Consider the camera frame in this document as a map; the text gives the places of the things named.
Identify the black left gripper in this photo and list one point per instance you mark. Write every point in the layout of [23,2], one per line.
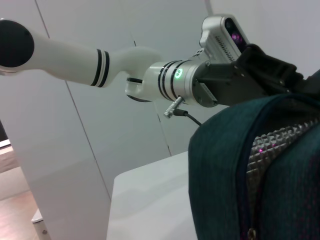
[240,80]

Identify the dark teal fabric lunch bag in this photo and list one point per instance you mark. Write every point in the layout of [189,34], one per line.
[225,162]

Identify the white floor stand base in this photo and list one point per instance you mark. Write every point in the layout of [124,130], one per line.
[41,225]

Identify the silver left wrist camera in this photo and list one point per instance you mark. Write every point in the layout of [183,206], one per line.
[222,37]

